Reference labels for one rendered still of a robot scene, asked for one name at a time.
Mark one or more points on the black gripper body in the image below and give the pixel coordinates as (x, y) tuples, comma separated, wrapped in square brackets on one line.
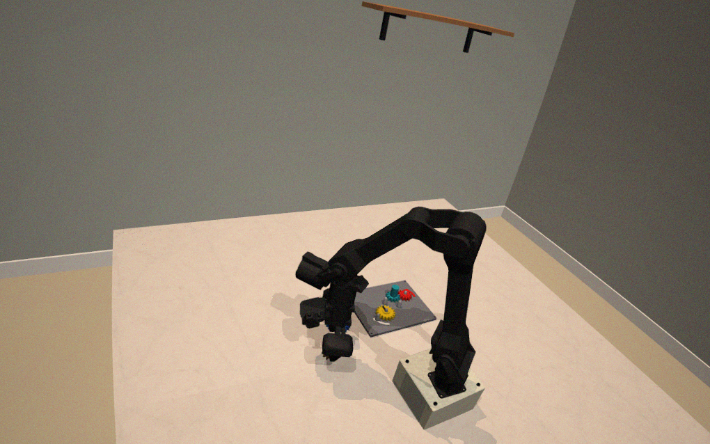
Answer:
[(338, 343)]

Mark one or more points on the yellow gear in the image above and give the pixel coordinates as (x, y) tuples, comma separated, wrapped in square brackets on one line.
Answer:
[(385, 315)]

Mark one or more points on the teal gear with tall hub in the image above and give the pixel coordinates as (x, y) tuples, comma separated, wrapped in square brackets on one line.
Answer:
[(392, 295)]

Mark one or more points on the red gear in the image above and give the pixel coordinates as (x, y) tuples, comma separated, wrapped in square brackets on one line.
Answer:
[(405, 297)]

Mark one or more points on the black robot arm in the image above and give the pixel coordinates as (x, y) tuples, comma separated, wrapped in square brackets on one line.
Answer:
[(451, 348)]

